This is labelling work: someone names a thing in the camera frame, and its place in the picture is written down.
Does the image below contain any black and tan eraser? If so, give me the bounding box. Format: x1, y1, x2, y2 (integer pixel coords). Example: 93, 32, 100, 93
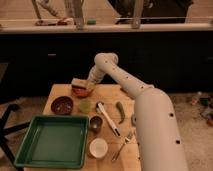
71, 78, 87, 89

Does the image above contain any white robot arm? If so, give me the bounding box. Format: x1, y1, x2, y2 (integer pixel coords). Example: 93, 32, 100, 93
87, 53, 189, 171

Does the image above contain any orange red bowl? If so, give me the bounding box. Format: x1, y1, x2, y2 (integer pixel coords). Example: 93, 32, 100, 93
71, 86, 93, 98

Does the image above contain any dark maroon bowl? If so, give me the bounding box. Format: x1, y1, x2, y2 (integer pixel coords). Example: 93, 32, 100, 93
51, 96, 73, 115

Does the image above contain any light green cup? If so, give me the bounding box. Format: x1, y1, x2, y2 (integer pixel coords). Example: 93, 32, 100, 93
79, 100, 91, 114

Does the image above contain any green chili pepper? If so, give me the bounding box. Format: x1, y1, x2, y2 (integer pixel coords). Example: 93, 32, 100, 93
116, 102, 125, 124

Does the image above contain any small metal cup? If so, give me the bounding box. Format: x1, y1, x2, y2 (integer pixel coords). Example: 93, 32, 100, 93
90, 116, 103, 133

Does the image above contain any blue sponge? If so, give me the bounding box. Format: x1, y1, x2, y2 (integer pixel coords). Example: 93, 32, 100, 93
131, 114, 135, 126

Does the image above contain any green plastic tray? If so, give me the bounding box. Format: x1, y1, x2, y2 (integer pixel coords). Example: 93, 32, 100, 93
14, 115, 89, 169

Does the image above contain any silver fork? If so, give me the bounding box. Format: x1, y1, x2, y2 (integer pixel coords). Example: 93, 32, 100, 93
111, 131, 134, 162

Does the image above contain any dark cabinet counter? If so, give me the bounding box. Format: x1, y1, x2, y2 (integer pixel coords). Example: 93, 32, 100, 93
0, 24, 213, 100

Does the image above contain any black office chair base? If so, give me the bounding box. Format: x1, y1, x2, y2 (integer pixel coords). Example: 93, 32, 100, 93
0, 104, 29, 164

